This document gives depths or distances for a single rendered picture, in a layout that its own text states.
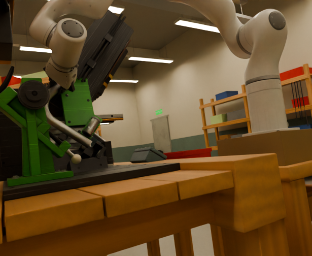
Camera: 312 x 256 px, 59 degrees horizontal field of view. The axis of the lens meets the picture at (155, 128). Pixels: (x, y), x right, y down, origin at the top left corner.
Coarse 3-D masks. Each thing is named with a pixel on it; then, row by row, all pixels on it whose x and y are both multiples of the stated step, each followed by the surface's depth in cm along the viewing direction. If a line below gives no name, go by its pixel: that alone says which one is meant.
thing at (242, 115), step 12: (288, 72) 547; (300, 72) 527; (288, 84) 591; (300, 84) 521; (216, 96) 714; (228, 96) 683; (240, 96) 639; (300, 108) 524; (204, 120) 754; (216, 120) 719; (228, 120) 689; (240, 120) 643; (204, 132) 752; (216, 132) 775
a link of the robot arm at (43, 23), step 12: (60, 0) 79; (72, 0) 81; (84, 0) 81; (96, 0) 82; (108, 0) 85; (48, 12) 78; (60, 12) 82; (72, 12) 85; (84, 12) 84; (96, 12) 84; (36, 24) 77; (48, 24) 78; (36, 36) 78; (48, 36) 78
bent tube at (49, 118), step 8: (56, 88) 101; (48, 104) 99; (48, 112) 96; (48, 120) 96; (56, 120) 96; (56, 128) 97; (64, 128) 97; (72, 136) 97; (80, 136) 98; (88, 144) 98
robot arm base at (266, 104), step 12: (252, 84) 96; (264, 84) 93; (276, 84) 94; (252, 96) 96; (264, 96) 93; (276, 96) 93; (252, 108) 96; (264, 108) 93; (276, 108) 92; (252, 120) 97; (264, 120) 93; (276, 120) 92; (252, 132) 98; (264, 132) 89
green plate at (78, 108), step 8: (80, 80) 111; (80, 88) 110; (88, 88) 111; (64, 96) 105; (72, 96) 107; (80, 96) 108; (88, 96) 110; (64, 104) 104; (72, 104) 105; (80, 104) 107; (88, 104) 108; (64, 112) 103; (72, 112) 104; (80, 112) 106; (88, 112) 107; (64, 120) 102; (72, 120) 103; (80, 120) 104; (88, 120) 106
